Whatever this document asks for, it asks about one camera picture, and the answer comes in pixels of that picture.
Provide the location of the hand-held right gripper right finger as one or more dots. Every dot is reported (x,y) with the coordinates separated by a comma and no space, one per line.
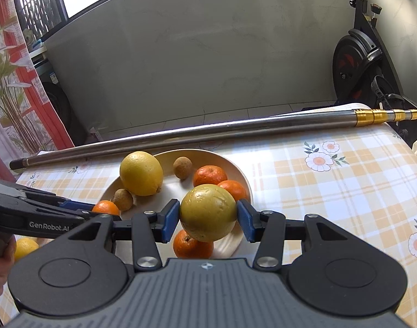
(245,220)

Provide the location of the person's left hand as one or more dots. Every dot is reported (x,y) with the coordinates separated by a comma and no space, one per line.
(0,270)

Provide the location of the orange tangerine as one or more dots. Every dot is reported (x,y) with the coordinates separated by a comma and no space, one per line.
(210,176)
(234,189)
(191,247)
(106,208)

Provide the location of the large yellow lemon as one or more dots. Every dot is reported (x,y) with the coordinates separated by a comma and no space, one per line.
(141,173)

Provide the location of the small brown kiwi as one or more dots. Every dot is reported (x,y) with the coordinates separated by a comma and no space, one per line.
(183,168)
(123,200)

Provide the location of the long steel pole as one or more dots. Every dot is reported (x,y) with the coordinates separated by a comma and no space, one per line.
(194,133)

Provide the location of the black exercise bike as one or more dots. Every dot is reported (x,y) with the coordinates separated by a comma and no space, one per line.
(352,61)

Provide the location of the red patterned curtain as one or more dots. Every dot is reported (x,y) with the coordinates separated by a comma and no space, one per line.
(17,92)

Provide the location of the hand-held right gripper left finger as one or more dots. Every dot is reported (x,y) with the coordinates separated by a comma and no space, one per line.
(170,220)

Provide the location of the beige round plate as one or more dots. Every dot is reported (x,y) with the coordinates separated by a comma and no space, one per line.
(174,191)

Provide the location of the small brown kiwi upper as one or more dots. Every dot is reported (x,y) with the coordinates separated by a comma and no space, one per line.
(183,168)

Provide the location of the small brown kiwi left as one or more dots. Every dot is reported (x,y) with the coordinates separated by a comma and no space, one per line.
(123,200)

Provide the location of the small yellow fruit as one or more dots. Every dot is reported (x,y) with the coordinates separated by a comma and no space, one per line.
(25,248)

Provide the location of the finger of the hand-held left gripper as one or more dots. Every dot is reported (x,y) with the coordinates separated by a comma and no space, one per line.
(41,196)

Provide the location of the plaid floral tablecloth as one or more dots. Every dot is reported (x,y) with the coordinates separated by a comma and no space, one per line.
(331,194)

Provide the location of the round yellow-green fruit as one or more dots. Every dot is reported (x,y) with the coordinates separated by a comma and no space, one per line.
(208,211)

